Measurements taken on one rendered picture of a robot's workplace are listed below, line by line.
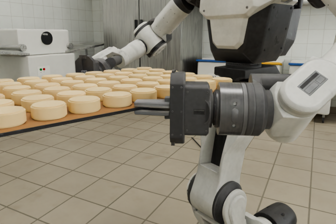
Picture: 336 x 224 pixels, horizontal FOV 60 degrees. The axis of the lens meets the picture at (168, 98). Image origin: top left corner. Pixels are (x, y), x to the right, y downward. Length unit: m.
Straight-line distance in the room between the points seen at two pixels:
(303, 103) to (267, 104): 0.05
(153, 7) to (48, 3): 1.96
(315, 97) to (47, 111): 0.38
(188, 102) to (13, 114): 0.25
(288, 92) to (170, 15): 0.78
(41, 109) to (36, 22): 4.94
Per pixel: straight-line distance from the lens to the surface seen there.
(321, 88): 0.49
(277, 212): 1.46
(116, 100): 0.49
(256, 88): 0.48
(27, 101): 0.51
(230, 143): 0.94
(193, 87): 0.46
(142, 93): 0.52
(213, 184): 0.99
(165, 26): 1.19
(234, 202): 0.99
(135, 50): 1.16
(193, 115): 0.47
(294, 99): 0.46
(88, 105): 0.46
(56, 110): 0.45
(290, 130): 0.51
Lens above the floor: 1.12
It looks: 12 degrees down
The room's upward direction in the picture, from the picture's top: straight up
